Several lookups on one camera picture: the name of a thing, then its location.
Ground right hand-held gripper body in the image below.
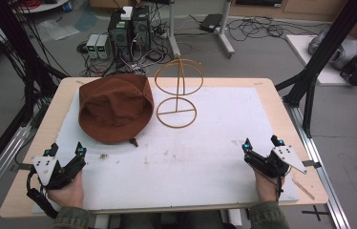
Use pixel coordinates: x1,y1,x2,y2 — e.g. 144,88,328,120
243,145,308,179

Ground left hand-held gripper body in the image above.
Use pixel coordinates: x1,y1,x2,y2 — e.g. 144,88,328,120
31,155,87,191

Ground brown bucket hat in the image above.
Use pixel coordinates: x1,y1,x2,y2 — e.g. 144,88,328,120
77,73,155,148

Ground gold wire hat stand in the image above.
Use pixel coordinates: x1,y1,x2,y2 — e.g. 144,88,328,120
154,54,205,130

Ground person's right hand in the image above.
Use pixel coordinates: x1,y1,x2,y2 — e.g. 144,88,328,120
254,168,285,203

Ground person's left hand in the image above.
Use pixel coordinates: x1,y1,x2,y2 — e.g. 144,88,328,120
46,170,85,209

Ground wooden stick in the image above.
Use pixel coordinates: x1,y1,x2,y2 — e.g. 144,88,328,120
291,177,316,201

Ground right green jacket sleeve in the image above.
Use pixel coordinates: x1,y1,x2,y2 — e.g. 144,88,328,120
249,200,292,229

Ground green jacket sleeve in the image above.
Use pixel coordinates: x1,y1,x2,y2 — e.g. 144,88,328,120
249,200,292,229
52,206,91,229

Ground left green jacket sleeve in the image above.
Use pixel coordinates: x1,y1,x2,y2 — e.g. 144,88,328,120
52,206,91,229

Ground white foam mat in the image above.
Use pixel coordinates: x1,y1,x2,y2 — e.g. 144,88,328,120
31,85,301,215

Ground white floor platform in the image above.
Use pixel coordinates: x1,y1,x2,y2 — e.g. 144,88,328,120
285,33,357,87

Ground grey power supply unit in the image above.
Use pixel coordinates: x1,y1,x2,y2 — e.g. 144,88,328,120
95,33,112,61
86,33,100,59

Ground grey robot head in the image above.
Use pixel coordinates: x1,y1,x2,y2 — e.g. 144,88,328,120
307,29,357,87

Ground black computer tower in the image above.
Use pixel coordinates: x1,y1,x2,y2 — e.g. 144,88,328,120
131,5,152,52
107,9,133,62

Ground white stand legs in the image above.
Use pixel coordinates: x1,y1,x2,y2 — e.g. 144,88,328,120
166,0,236,59

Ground black box on floor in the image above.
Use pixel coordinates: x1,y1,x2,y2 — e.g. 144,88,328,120
199,13,223,33

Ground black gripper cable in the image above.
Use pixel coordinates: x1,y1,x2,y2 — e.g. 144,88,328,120
26,168,59,219

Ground black metal frame post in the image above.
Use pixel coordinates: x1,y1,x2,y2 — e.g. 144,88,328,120
275,0,357,138
0,0,70,128

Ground tangle of floor cables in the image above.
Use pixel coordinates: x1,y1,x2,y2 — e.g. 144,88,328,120
223,15,324,42

